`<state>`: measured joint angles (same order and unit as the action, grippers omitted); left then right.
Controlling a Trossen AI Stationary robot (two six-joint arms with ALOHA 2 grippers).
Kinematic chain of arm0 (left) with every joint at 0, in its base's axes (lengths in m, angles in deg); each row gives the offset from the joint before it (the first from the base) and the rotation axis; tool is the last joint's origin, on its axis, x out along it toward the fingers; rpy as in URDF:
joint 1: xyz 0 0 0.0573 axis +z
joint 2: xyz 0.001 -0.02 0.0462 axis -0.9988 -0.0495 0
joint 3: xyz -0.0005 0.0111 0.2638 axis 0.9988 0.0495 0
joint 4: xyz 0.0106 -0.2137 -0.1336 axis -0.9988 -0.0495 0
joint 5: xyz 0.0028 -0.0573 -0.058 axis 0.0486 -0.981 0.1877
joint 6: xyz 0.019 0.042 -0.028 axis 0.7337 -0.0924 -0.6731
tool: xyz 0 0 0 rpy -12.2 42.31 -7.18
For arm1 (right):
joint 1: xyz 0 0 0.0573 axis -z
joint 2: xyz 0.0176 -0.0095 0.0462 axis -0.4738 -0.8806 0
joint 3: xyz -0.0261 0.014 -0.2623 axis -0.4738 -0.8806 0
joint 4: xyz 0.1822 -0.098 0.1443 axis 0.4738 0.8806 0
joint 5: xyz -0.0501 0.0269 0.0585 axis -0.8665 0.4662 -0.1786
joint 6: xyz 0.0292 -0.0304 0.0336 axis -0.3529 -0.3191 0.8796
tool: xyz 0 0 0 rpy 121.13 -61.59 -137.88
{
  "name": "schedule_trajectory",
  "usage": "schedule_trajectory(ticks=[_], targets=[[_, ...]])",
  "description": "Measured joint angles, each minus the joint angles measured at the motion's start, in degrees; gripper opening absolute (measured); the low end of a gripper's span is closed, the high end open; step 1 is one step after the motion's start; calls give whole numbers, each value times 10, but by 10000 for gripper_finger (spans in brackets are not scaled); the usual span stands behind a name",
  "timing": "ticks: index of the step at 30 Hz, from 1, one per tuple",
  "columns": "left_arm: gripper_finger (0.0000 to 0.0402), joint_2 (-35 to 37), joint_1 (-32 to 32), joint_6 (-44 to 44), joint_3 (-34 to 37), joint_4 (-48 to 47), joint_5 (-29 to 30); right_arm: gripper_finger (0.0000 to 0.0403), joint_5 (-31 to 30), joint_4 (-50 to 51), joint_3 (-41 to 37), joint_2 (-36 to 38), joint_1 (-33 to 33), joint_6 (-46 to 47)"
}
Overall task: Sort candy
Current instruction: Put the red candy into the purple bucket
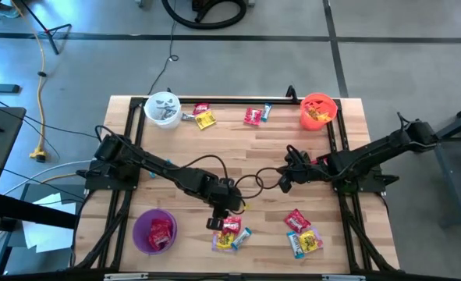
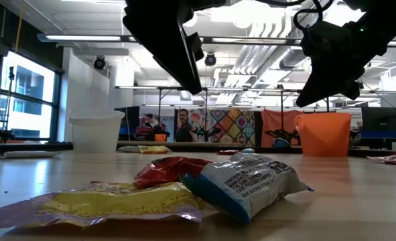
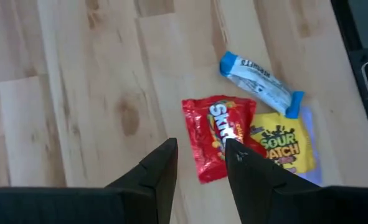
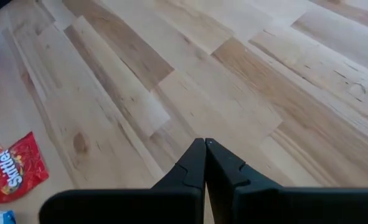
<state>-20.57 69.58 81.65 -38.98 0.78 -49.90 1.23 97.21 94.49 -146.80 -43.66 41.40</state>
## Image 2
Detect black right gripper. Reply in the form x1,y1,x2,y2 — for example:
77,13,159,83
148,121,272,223
294,19,389,108

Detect yellow purple Sour Patch packet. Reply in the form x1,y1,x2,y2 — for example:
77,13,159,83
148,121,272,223
0,181,205,235

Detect blue round object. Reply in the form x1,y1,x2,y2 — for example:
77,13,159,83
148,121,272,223
273,137,291,148

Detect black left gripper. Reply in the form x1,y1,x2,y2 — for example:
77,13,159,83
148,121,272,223
122,0,228,96

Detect plain yellow candy packet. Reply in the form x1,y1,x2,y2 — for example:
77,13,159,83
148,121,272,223
136,145,173,155

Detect orange pumpkin bucket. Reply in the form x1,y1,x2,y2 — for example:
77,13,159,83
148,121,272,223
293,112,353,158

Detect person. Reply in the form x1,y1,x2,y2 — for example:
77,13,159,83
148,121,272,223
143,112,155,128
174,108,195,143

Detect black aluminium table frame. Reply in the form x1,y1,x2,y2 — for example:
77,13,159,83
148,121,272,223
0,140,396,158

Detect red packet at right edge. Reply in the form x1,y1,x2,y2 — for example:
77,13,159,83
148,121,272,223
366,155,396,167

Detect black metal workbench frame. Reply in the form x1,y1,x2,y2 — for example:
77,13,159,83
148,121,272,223
156,86,209,141

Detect orange hanging cloth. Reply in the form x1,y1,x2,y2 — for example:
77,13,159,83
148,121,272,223
260,108,302,148

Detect colourful patchwork quilt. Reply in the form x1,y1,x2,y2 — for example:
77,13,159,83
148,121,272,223
189,107,257,147

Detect large glass window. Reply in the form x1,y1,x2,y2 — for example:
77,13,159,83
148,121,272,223
0,50,64,143

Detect black computer monitor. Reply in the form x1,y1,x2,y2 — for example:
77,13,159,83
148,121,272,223
360,106,396,140
114,106,141,135

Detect black ceiling spotlight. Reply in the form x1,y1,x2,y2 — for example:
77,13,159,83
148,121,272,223
92,56,107,71
204,52,218,67

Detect white skull bucket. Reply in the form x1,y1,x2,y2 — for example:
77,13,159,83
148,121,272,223
68,110,126,154

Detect long ceiling light strip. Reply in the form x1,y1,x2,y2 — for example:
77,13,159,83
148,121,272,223
36,32,133,44

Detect black right arm cable loop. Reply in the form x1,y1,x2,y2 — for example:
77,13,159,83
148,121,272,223
292,0,323,33

